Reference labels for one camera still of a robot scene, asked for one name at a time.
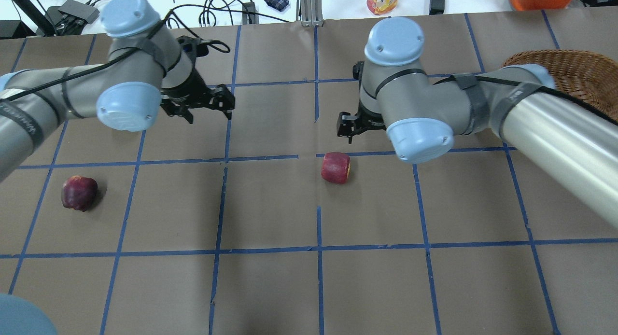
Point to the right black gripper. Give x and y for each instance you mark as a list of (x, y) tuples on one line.
[(371, 120)]

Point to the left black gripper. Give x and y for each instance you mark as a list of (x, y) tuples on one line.
[(185, 95)]

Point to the red apple with yellow spot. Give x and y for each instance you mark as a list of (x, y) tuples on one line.
[(336, 167)]

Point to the dark red apple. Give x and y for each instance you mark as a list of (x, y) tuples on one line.
[(79, 193)]

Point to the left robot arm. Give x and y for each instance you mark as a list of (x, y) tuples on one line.
[(148, 70)]

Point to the wicker basket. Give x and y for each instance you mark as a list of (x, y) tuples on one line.
[(588, 76)]

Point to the dark plaid pouch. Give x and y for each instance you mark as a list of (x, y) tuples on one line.
[(280, 5)]

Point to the black box on desk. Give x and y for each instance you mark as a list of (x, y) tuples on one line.
[(71, 17)]

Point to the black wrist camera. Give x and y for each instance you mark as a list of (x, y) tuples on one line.
[(193, 47)]

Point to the aluminium frame post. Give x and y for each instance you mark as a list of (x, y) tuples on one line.
[(309, 13)]

